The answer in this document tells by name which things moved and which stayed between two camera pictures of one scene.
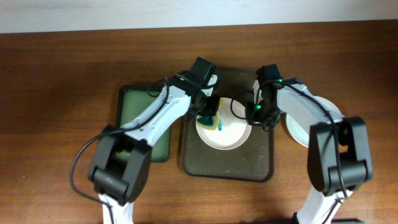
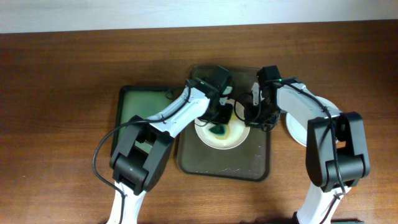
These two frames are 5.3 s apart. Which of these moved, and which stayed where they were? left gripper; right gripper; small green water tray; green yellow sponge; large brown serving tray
Moved: green yellow sponge; left gripper
Stayed: small green water tray; large brown serving tray; right gripper
